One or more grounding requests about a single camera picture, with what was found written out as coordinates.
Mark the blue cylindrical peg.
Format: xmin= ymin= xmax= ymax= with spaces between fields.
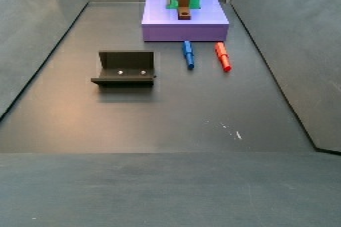
xmin=182 ymin=41 xmax=194 ymax=70

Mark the black angle fixture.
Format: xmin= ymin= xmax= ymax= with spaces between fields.
xmin=91 ymin=50 xmax=155 ymax=86

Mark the purple base block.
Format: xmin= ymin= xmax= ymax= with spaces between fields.
xmin=142 ymin=0 xmax=229 ymax=42

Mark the red cylindrical peg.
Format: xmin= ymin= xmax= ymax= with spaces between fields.
xmin=214 ymin=42 xmax=231 ymax=72

